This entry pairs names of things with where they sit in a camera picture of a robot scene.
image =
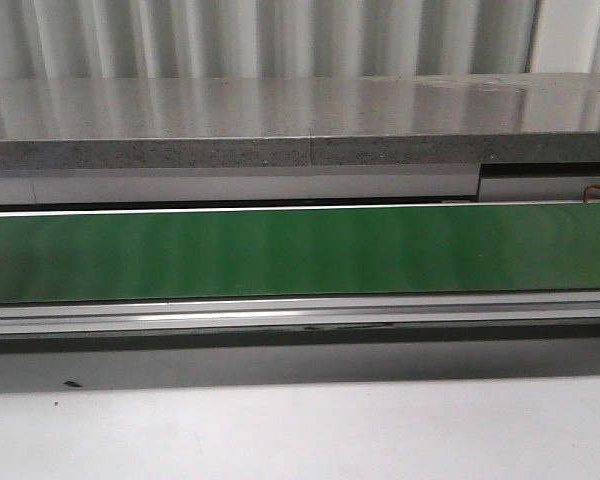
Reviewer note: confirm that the grey stone counter ledge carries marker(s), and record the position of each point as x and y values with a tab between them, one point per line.
309	122

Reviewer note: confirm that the green conveyor belt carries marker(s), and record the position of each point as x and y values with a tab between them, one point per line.
134	255

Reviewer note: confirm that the white pleated curtain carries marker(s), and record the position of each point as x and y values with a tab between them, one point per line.
295	39

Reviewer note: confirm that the silver conveyor frame rail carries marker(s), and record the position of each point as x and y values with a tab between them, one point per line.
375	318

